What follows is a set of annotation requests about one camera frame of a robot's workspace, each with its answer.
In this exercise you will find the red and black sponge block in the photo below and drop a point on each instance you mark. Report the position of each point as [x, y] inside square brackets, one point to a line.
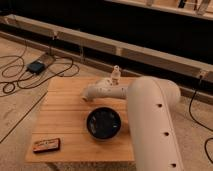
[46, 145]

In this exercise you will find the black round bowl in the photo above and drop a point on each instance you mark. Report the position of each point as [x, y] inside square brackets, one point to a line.
[103, 123]

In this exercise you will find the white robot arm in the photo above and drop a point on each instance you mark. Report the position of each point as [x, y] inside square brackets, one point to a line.
[148, 103]

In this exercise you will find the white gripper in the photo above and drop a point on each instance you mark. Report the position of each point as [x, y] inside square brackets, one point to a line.
[90, 93]

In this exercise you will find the small clear plastic bottle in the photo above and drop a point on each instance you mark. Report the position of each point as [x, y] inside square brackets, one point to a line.
[115, 75]

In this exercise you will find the black power adapter box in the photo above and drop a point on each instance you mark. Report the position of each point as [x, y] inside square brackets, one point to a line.
[35, 67]

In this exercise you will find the wooden table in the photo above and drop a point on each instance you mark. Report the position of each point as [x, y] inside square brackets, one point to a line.
[63, 115]

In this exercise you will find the long wooden shelf frame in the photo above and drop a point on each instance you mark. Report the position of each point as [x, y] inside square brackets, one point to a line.
[182, 66]

